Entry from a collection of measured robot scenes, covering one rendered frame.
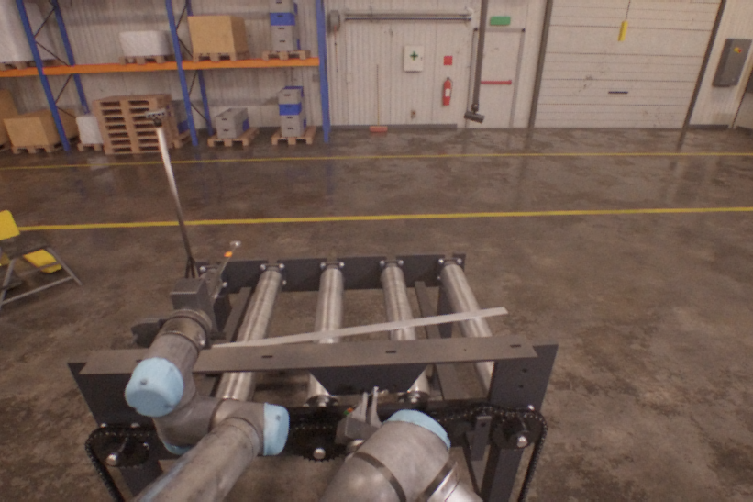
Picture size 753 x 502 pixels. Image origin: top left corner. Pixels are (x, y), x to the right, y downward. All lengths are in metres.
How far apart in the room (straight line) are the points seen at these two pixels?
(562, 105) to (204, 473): 10.86
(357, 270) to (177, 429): 1.45
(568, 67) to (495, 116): 1.94
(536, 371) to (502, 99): 9.47
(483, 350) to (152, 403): 0.79
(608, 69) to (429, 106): 4.29
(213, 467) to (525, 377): 0.93
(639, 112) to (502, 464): 11.16
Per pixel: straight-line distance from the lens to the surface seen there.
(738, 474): 2.87
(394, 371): 1.18
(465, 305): 1.73
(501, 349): 1.14
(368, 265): 2.03
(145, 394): 0.67
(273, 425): 0.68
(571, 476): 2.43
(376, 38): 9.86
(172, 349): 0.70
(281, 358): 1.10
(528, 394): 1.33
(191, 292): 0.77
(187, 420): 0.74
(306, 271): 2.05
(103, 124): 9.44
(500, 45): 10.33
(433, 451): 0.74
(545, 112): 10.92
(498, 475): 1.58
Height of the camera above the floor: 1.90
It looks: 28 degrees down
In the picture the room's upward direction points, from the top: straight up
